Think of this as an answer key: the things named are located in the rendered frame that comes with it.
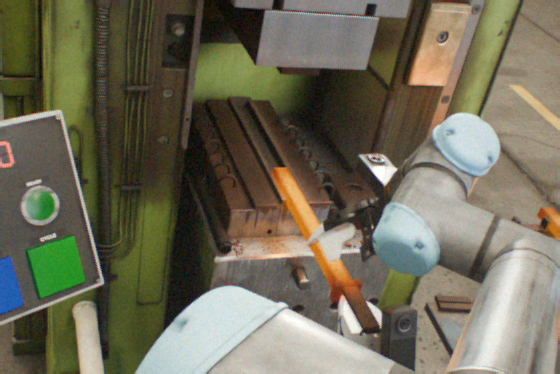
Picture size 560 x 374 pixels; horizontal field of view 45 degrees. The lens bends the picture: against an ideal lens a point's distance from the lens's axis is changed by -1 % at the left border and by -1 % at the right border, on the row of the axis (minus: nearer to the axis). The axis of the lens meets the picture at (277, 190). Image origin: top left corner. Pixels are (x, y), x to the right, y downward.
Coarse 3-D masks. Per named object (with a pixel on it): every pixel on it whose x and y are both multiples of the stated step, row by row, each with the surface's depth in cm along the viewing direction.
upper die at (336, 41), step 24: (216, 0) 131; (240, 24) 117; (264, 24) 106; (288, 24) 108; (312, 24) 109; (336, 24) 110; (360, 24) 111; (264, 48) 109; (288, 48) 110; (312, 48) 111; (336, 48) 113; (360, 48) 114
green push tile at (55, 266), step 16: (64, 240) 102; (32, 256) 98; (48, 256) 100; (64, 256) 102; (32, 272) 99; (48, 272) 100; (64, 272) 102; (80, 272) 103; (48, 288) 100; (64, 288) 102
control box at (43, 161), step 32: (0, 128) 96; (32, 128) 99; (64, 128) 102; (32, 160) 99; (64, 160) 102; (0, 192) 96; (32, 192) 99; (64, 192) 102; (0, 224) 96; (32, 224) 99; (64, 224) 102; (0, 256) 96; (96, 256) 106; (32, 288) 99; (0, 320) 96
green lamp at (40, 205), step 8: (40, 192) 99; (48, 192) 100; (32, 200) 99; (40, 200) 99; (48, 200) 100; (32, 208) 99; (40, 208) 99; (48, 208) 100; (32, 216) 99; (40, 216) 99; (48, 216) 100
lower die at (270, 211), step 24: (192, 120) 153; (216, 120) 152; (240, 120) 152; (264, 120) 155; (216, 144) 145; (240, 144) 145; (288, 144) 148; (216, 168) 137; (240, 168) 137; (264, 168) 137; (288, 168) 138; (240, 192) 131; (264, 192) 131; (312, 192) 134; (240, 216) 127; (264, 216) 129; (288, 216) 131
